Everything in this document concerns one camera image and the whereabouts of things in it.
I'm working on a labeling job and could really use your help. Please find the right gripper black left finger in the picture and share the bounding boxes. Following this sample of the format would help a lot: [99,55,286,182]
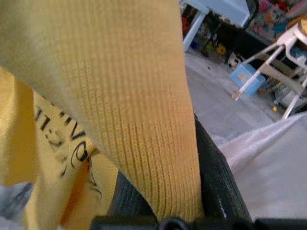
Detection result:
[107,171,158,220]

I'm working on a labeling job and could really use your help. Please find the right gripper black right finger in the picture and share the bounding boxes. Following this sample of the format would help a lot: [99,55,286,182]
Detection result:
[193,114,252,223]

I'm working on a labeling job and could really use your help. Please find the yellow printed t-shirt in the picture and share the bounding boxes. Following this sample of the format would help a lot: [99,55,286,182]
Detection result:
[0,0,204,230]

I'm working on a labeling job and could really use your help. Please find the pale pink shirt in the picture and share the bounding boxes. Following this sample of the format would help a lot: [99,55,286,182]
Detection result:
[219,112,307,221]

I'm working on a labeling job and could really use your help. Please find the white baby high chair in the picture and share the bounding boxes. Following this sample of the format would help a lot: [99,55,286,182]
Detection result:
[231,20,307,120]

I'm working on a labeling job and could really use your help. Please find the pale blue small table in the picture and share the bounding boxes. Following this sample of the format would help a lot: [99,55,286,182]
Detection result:
[183,0,251,52]

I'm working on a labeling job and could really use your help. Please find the colourful printed panel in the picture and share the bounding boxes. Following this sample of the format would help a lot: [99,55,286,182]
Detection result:
[249,0,307,41]

